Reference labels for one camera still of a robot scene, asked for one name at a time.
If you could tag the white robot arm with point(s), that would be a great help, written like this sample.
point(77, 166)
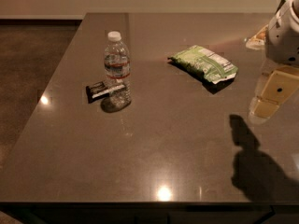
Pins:
point(279, 78)

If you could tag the clear plastic water bottle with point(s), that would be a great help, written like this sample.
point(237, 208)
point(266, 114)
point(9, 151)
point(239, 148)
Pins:
point(117, 67)

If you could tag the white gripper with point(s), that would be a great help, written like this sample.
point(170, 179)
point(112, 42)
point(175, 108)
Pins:
point(282, 44)

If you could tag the black chocolate bar wrapper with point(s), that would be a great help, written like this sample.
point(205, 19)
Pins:
point(101, 90)

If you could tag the green snack bag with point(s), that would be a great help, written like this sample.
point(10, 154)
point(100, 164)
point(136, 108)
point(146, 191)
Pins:
point(205, 63)

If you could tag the clear wrapped snack packet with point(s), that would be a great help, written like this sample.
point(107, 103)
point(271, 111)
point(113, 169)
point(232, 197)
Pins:
point(257, 42)

